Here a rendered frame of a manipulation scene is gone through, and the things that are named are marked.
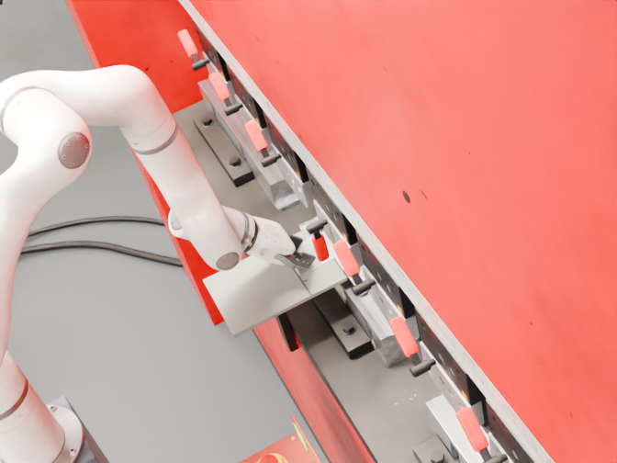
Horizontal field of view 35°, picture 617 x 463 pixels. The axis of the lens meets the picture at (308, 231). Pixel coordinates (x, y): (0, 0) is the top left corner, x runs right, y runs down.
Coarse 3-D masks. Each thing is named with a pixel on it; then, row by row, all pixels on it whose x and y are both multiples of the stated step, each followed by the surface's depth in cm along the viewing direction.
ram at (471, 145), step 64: (192, 0) 211; (256, 0) 157; (320, 0) 125; (384, 0) 104; (448, 0) 89; (512, 0) 77; (576, 0) 69; (256, 64) 179; (320, 64) 139; (384, 64) 113; (448, 64) 95; (512, 64) 82; (576, 64) 73; (320, 128) 156; (384, 128) 124; (448, 128) 103; (512, 128) 88; (576, 128) 77; (384, 192) 138; (448, 192) 113; (512, 192) 95; (576, 192) 82; (448, 256) 124; (512, 256) 103; (576, 256) 88; (448, 320) 138; (512, 320) 112; (576, 320) 95; (512, 384) 124; (576, 384) 103; (576, 448) 113
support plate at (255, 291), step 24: (240, 264) 214; (264, 264) 212; (336, 264) 208; (216, 288) 210; (240, 288) 209; (264, 288) 207; (288, 288) 206; (312, 288) 205; (240, 312) 204; (264, 312) 203
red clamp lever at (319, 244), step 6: (318, 222) 182; (324, 222) 182; (306, 228) 183; (312, 228) 182; (318, 228) 182; (318, 234) 184; (312, 240) 184; (318, 240) 184; (324, 240) 185; (318, 246) 185; (324, 246) 186; (318, 252) 186; (324, 252) 187; (318, 258) 188; (324, 258) 188
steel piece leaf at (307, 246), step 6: (324, 234) 214; (306, 240) 214; (300, 246) 213; (306, 246) 213; (312, 246) 213; (330, 246) 212; (300, 252) 212; (306, 252) 212; (312, 252) 212; (330, 252) 211; (294, 258) 211; (330, 258) 209; (312, 264) 209; (318, 264) 209; (300, 270) 209; (306, 270) 208
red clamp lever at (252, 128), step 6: (252, 120) 196; (246, 126) 196; (252, 126) 196; (252, 132) 195; (258, 132) 196; (252, 138) 196; (258, 138) 195; (258, 144) 195; (264, 144) 195; (258, 150) 196; (264, 150) 196; (264, 156) 195; (270, 156) 195; (276, 156) 196; (264, 162) 195; (270, 162) 195
